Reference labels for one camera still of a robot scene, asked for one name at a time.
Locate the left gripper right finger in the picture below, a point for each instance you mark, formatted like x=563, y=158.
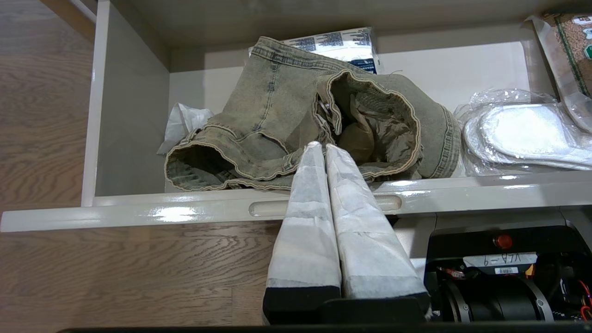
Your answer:
x=365, y=231

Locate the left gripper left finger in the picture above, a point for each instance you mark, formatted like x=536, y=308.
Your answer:
x=305, y=231

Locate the grey-green denim shorts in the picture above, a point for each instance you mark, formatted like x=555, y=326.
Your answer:
x=277, y=106

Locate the white cabinet drawer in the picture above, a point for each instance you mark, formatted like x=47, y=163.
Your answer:
x=129, y=138

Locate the brown grain packet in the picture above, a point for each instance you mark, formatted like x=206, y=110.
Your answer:
x=576, y=55

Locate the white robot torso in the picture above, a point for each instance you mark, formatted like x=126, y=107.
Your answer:
x=499, y=247

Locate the white plastic bag roll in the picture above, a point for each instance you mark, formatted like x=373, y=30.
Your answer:
x=185, y=122

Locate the white disposable slipper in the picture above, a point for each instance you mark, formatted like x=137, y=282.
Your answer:
x=522, y=132

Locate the white blue printed packet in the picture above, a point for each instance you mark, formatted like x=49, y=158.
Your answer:
x=347, y=44

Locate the clear plastic slipper bag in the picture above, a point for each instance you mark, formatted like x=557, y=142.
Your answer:
x=499, y=97

